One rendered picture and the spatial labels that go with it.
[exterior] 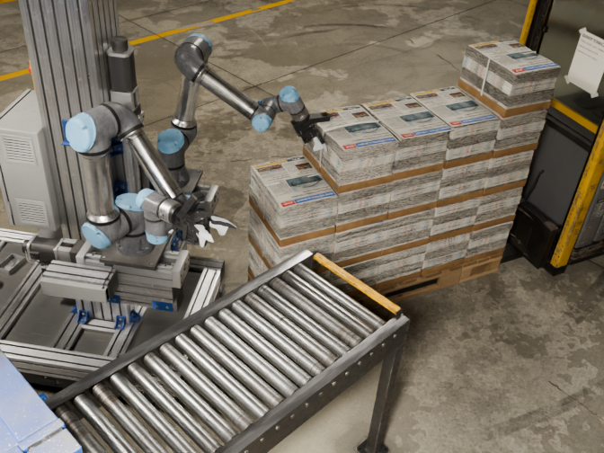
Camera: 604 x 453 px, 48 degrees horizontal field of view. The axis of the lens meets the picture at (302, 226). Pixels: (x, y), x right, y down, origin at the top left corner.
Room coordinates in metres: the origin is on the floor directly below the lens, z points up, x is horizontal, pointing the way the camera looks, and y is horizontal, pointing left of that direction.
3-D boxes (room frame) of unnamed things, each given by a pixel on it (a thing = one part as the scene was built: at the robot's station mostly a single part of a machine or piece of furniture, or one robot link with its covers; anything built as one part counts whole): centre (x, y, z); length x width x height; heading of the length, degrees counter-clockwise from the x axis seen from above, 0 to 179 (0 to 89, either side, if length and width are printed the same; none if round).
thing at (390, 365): (1.79, -0.39, 0.34); 0.06 x 0.06 x 0.68; 48
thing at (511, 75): (3.19, -0.96, 0.65); 0.39 x 0.30 x 1.29; 28
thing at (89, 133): (1.96, 0.73, 1.19); 0.15 x 0.12 x 0.55; 149
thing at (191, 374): (1.43, 0.28, 0.77); 0.47 x 0.05 x 0.05; 48
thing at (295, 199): (2.84, -0.33, 0.42); 1.17 x 0.39 x 0.83; 118
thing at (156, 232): (1.84, 0.49, 1.12); 0.11 x 0.08 x 0.11; 149
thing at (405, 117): (2.89, -0.46, 1.06); 0.37 x 0.29 x 0.01; 28
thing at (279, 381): (1.58, 0.14, 0.77); 0.47 x 0.05 x 0.05; 48
